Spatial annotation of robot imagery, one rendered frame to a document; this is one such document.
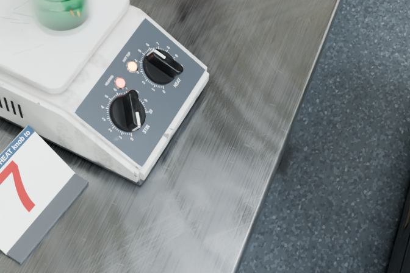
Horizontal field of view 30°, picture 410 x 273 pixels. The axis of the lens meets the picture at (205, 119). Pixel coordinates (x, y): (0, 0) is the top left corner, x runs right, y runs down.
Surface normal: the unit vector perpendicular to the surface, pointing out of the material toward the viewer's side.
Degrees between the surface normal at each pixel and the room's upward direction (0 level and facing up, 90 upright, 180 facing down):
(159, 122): 30
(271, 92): 0
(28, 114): 90
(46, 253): 0
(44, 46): 0
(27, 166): 40
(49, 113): 90
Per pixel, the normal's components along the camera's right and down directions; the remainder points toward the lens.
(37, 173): 0.59, -0.11
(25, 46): 0.06, -0.55
